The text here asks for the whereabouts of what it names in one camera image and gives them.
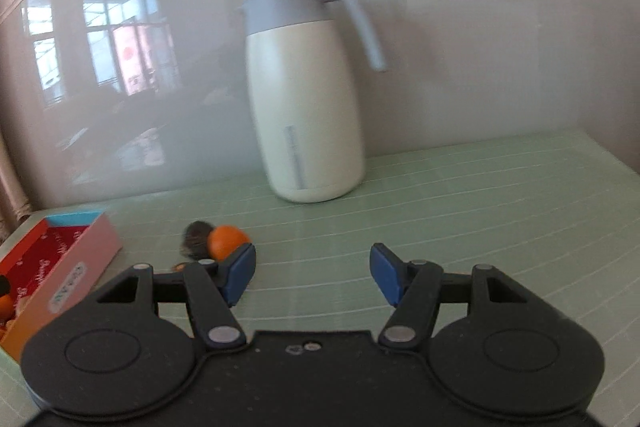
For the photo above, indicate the small brown fruit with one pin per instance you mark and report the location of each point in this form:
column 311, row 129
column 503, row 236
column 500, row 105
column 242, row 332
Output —
column 180, row 266

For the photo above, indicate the tangerine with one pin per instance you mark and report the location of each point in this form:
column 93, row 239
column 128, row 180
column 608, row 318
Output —
column 4, row 304
column 226, row 241

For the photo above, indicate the green grid tablecloth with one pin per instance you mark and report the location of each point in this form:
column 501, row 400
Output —
column 475, row 217

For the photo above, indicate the colourful cardboard box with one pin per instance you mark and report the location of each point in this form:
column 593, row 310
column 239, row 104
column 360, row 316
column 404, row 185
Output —
column 65, row 267

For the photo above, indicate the white thermos jug grey lid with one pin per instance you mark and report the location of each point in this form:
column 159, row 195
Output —
column 305, row 107

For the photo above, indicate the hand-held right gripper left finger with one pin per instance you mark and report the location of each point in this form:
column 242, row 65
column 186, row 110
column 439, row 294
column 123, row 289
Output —
column 240, row 274

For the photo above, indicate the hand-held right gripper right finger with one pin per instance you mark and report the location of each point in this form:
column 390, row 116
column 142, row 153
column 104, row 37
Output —
column 386, row 274

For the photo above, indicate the dark wrinkled passion fruit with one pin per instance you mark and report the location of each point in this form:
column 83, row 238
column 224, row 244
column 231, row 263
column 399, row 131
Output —
column 2, row 283
column 196, row 237

